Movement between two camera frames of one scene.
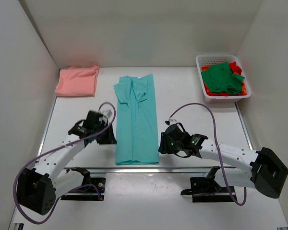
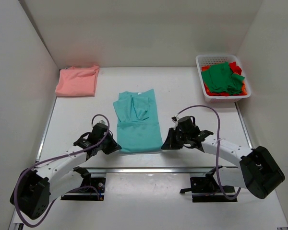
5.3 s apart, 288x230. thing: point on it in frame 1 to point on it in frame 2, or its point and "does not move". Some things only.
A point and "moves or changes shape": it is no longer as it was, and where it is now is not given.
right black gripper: x=164 y=148 to x=170 y=143
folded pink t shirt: x=74 y=81 does not move
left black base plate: x=95 y=191 does not move
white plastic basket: x=222 y=78 does not move
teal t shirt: x=136 y=134 moves or changes shape
